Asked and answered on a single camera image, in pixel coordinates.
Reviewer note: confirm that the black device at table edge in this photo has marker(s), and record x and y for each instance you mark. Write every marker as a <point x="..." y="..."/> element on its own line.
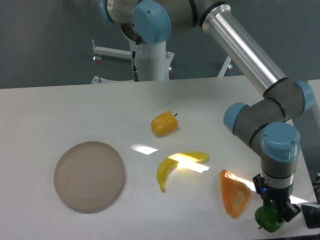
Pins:
<point x="311" y="212"/>

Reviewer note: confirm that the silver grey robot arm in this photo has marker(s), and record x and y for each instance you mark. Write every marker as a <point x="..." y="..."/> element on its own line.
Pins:
<point x="263" y="127"/>

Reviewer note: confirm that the green toy pepper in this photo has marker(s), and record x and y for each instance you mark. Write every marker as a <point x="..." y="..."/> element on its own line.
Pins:
<point x="268" y="218"/>

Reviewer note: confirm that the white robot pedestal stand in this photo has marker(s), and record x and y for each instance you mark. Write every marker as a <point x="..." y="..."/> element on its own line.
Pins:
<point x="190" y="55"/>

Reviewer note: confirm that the yellow toy banana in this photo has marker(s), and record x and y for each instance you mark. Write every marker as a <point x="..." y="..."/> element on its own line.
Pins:
<point x="184" y="159"/>

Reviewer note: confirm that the yellow toy pepper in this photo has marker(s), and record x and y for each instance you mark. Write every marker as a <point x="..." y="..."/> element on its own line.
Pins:
<point x="164" y="123"/>

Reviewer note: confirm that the orange toy pizza slice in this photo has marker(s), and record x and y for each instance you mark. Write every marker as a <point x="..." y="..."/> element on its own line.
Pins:
<point x="236" y="195"/>

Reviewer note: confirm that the beige round plate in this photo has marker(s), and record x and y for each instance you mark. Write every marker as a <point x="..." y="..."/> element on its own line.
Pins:
<point x="89" y="176"/>

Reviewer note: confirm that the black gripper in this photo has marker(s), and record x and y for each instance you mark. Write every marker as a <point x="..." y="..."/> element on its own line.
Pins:
<point x="277" y="190"/>

